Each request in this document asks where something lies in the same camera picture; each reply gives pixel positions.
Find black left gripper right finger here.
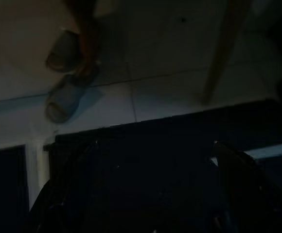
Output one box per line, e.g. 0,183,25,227
212,140,282,233

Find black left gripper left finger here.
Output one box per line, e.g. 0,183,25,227
28,139,100,233

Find grey sandal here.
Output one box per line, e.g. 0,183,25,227
45,70,101,124
45,30,81,74

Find wooden table leg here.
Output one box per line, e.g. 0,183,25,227
200,0,252,105

